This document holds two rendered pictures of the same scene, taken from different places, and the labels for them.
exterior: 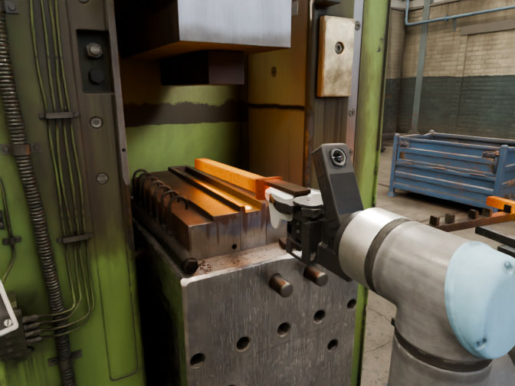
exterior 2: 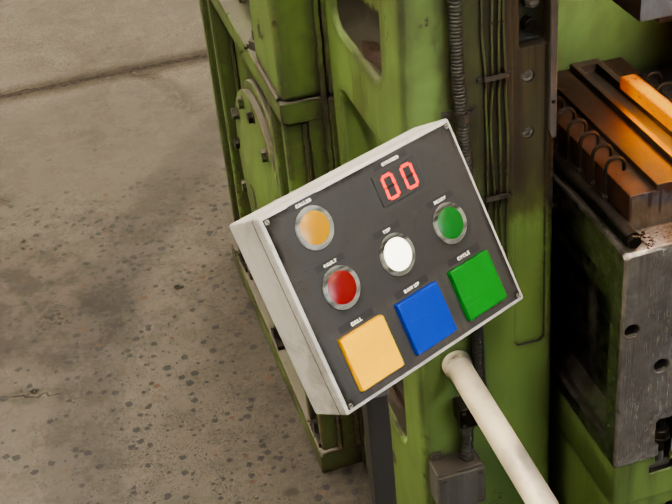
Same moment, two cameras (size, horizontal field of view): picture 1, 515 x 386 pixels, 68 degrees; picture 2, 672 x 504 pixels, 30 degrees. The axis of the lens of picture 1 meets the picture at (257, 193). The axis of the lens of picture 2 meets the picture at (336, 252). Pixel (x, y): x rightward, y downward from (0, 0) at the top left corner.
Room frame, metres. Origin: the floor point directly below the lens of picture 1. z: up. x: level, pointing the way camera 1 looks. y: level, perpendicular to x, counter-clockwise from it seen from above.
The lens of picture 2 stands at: (-1.08, 0.09, 2.03)
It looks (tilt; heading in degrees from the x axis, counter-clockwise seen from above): 34 degrees down; 17
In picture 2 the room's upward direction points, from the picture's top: 6 degrees counter-clockwise
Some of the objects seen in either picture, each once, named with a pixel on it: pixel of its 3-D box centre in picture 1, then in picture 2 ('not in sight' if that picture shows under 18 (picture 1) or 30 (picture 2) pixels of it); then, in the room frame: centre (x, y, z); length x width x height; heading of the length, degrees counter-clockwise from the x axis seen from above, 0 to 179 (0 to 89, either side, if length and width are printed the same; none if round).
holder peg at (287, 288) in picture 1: (280, 286); not in sight; (0.61, -0.04, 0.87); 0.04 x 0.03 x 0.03; 30
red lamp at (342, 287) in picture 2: not in sight; (341, 287); (0.18, 0.46, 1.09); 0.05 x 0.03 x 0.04; 120
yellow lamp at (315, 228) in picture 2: not in sight; (314, 227); (0.20, 0.50, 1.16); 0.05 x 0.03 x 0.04; 120
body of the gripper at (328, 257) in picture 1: (330, 231); not in sight; (0.48, -0.10, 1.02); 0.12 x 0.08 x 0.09; 30
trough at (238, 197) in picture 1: (208, 184); (638, 113); (0.85, 0.11, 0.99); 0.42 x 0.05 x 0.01; 30
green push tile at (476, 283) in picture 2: not in sight; (475, 285); (0.31, 0.31, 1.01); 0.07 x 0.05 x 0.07; 145
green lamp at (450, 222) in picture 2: not in sight; (450, 223); (0.34, 0.35, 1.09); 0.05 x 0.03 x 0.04; 120
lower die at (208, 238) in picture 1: (198, 200); (624, 135); (0.84, 0.13, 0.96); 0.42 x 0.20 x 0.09; 30
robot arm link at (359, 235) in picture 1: (379, 247); not in sight; (0.41, -0.14, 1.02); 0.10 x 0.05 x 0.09; 120
